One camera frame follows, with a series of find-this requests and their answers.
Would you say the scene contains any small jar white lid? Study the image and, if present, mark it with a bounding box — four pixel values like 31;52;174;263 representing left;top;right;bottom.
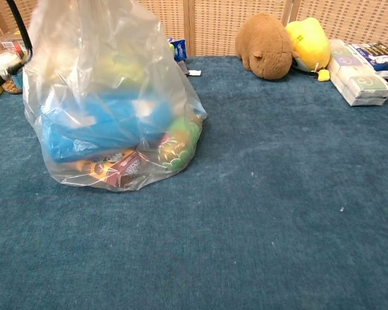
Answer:
0;50;24;95

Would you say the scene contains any clear plastic bag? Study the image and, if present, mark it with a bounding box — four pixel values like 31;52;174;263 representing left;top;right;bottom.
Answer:
21;0;208;193

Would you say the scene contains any green round snack pack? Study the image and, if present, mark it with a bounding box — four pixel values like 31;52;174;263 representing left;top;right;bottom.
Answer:
157;116;202;172

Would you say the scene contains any blue round package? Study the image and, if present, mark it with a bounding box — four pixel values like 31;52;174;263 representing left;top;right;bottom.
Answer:
92;91;175;141

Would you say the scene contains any black cable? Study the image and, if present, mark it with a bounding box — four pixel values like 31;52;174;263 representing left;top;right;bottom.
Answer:
5;0;33;61

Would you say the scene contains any small blue packet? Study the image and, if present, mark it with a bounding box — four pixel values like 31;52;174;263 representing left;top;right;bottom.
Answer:
167;37;188;62

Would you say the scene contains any woven wooden folding screen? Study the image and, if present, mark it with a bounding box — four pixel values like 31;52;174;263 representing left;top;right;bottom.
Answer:
0;0;388;58

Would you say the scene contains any blue package with label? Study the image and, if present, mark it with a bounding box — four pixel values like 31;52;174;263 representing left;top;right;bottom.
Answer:
41;116;140;163

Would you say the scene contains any brown capybara plush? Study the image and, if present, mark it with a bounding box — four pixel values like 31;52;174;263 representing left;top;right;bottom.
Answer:
235;12;294;81

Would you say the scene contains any clear plastic box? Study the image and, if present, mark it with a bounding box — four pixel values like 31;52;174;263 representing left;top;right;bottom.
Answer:
0;31;29;61

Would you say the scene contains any yellow plush toy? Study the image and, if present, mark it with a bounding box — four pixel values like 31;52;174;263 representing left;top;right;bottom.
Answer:
285;17;332;83

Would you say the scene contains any pastel tissue pack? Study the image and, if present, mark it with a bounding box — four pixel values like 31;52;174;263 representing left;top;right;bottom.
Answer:
329;39;388;107

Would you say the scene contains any blue carpet table cover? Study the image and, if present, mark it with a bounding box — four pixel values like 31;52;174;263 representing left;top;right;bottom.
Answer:
0;55;388;310

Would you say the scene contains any brown chocolate box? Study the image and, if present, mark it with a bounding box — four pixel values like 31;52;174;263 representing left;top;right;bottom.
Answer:
80;150;151;190

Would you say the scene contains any dark blue snack package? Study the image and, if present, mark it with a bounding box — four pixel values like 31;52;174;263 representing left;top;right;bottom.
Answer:
348;41;388;80

